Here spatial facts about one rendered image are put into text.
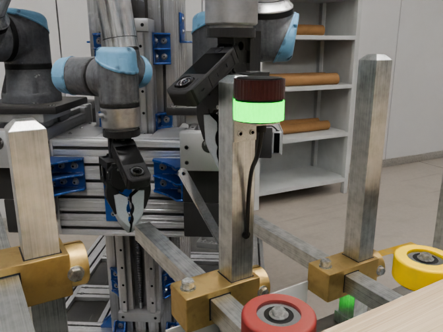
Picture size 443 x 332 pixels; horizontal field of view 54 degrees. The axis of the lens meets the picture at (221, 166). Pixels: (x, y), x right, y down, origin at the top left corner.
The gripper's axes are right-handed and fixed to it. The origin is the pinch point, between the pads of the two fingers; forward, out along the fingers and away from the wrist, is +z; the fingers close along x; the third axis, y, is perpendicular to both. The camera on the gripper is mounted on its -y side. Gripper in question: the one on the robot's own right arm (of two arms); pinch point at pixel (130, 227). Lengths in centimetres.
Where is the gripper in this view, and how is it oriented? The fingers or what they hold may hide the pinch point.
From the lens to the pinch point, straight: 91.3
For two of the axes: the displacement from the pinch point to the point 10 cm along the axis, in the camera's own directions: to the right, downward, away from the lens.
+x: -8.6, 1.4, -4.9
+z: 0.0, 9.6, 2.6
